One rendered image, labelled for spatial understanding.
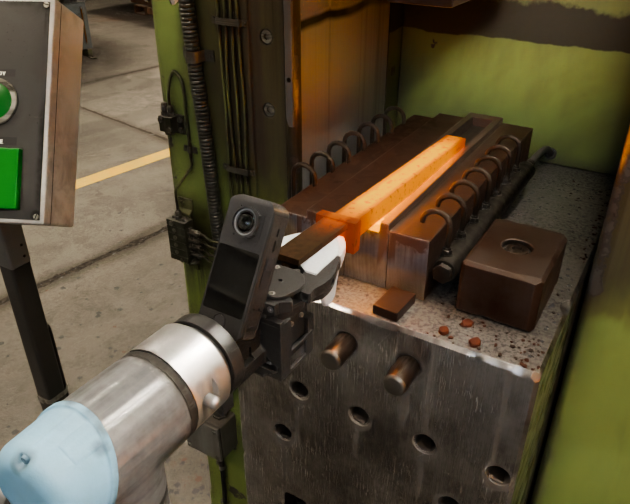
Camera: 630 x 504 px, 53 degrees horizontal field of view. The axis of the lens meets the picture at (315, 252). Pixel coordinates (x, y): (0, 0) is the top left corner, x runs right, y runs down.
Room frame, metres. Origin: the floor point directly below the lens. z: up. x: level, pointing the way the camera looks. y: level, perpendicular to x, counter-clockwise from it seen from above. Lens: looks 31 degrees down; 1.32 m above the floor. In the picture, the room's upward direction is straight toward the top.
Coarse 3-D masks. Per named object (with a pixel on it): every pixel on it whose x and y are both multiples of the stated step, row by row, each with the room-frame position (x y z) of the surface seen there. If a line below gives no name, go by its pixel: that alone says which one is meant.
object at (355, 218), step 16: (448, 144) 0.82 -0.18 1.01; (464, 144) 0.85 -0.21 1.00; (416, 160) 0.75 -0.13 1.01; (432, 160) 0.76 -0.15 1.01; (448, 160) 0.80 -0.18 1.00; (400, 176) 0.70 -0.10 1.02; (416, 176) 0.70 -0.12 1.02; (368, 192) 0.64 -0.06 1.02; (384, 192) 0.65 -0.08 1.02; (400, 192) 0.66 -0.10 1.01; (352, 208) 0.60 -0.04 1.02; (368, 208) 0.60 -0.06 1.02; (384, 208) 0.63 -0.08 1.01; (320, 224) 0.55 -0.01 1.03; (336, 224) 0.55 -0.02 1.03; (352, 224) 0.55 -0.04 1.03; (368, 224) 0.59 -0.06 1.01; (304, 240) 0.51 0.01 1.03; (320, 240) 0.51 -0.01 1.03; (352, 240) 0.55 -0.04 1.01; (288, 256) 0.48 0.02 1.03; (304, 256) 0.48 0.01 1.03
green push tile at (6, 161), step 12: (0, 156) 0.72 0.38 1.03; (12, 156) 0.72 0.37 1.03; (0, 168) 0.71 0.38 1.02; (12, 168) 0.71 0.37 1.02; (0, 180) 0.71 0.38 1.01; (12, 180) 0.71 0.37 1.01; (0, 192) 0.70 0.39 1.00; (12, 192) 0.70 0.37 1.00; (0, 204) 0.69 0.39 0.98; (12, 204) 0.69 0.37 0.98
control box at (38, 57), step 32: (0, 0) 0.83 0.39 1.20; (32, 0) 0.82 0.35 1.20; (0, 32) 0.81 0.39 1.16; (32, 32) 0.80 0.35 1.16; (64, 32) 0.83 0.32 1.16; (0, 64) 0.79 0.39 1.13; (32, 64) 0.78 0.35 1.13; (64, 64) 0.81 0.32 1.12; (32, 96) 0.76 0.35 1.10; (64, 96) 0.79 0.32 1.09; (0, 128) 0.75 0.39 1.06; (32, 128) 0.74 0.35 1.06; (64, 128) 0.78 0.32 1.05; (32, 160) 0.72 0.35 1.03; (64, 160) 0.76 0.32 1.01; (32, 192) 0.70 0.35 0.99; (64, 192) 0.75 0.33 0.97; (32, 224) 0.69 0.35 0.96; (64, 224) 0.73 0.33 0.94
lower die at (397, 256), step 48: (384, 144) 0.90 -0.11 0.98; (432, 144) 0.85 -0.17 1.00; (480, 144) 0.87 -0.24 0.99; (528, 144) 0.93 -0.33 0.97; (336, 192) 0.71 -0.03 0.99; (432, 192) 0.71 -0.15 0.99; (480, 192) 0.73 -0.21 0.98; (384, 240) 0.61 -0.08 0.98; (432, 240) 0.59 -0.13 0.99; (432, 288) 0.61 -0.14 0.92
